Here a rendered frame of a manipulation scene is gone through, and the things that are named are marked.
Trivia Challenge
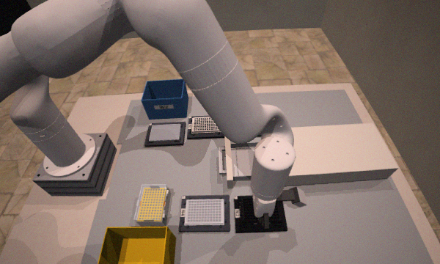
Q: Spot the yellow bin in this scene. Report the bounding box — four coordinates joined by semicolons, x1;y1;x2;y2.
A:
98;227;176;264

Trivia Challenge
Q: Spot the dark blue open bin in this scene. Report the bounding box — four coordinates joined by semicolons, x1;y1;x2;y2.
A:
141;79;188;120

